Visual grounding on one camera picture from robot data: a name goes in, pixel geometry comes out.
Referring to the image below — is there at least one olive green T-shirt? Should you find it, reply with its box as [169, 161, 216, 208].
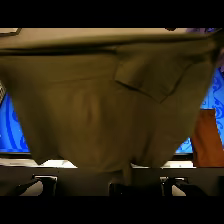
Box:
[0, 31, 224, 186]

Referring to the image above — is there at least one brown garment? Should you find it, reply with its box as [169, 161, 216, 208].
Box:
[191, 108, 224, 168]

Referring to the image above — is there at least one silver frame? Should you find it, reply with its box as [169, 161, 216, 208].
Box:
[0, 157, 224, 197]

